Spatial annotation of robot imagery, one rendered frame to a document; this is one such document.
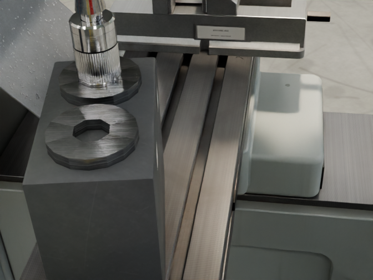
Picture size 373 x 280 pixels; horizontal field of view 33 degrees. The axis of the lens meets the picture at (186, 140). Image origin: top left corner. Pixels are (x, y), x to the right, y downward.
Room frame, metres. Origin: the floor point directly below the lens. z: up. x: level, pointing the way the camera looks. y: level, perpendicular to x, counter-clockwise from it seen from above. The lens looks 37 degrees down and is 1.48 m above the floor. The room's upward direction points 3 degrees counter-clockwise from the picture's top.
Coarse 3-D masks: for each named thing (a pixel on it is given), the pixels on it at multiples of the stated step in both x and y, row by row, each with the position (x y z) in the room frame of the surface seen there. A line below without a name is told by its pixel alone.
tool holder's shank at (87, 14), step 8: (80, 0) 0.57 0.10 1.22; (88, 0) 0.57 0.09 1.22; (96, 0) 0.57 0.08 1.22; (80, 8) 0.57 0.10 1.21; (88, 8) 0.57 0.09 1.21; (96, 8) 0.57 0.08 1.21; (104, 8) 0.58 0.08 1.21; (80, 16) 0.58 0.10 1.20; (88, 16) 0.57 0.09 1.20; (96, 16) 0.58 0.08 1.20
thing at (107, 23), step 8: (72, 16) 0.59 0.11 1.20; (104, 16) 0.58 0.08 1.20; (112, 16) 0.58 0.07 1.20; (72, 24) 0.57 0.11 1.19; (80, 24) 0.57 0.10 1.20; (88, 24) 0.57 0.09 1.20; (96, 24) 0.57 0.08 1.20; (104, 24) 0.57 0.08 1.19; (112, 24) 0.57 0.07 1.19; (72, 32) 0.57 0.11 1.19; (80, 32) 0.56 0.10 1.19; (88, 32) 0.56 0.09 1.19; (96, 32) 0.56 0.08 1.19; (104, 32) 0.57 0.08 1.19
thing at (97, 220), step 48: (48, 96) 0.57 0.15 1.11; (96, 96) 0.54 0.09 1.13; (144, 96) 0.56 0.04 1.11; (48, 144) 0.47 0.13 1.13; (96, 144) 0.46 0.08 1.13; (144, 144) 0.48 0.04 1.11; (48, 192) 0.43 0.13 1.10; (96, 192) 0.43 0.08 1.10; (144, 192) 0.43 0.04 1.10; (48, 240) 0.43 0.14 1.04; (96, 240) 0.43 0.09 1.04; (144, 240) 0.43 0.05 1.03
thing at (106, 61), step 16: (112, 32) 0.57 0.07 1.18; (80, 48) 0.56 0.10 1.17; (96, 48) 0.56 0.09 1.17; (112, 48) 0.57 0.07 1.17; (80, 64) 0.57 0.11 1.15; (96, 64) 0.56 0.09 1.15; (112, 64) 0.57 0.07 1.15; (80, 80) 0.57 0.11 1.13; (96, 80) 0.56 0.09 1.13; (112, 80) 0.57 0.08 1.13
